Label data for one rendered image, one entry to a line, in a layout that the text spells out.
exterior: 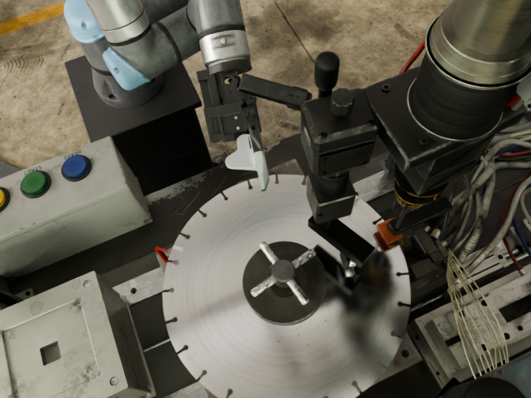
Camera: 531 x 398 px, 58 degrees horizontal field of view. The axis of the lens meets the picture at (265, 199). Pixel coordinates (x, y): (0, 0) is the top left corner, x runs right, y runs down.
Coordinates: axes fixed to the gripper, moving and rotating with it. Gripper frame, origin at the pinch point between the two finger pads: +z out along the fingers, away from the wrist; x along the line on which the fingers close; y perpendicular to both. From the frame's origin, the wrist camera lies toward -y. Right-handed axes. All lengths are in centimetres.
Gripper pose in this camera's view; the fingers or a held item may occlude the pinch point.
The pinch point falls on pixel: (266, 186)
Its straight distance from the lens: 77.8
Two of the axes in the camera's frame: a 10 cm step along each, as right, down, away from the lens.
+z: 2.0, 9.7, 1.1
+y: -9.8, 2.0, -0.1
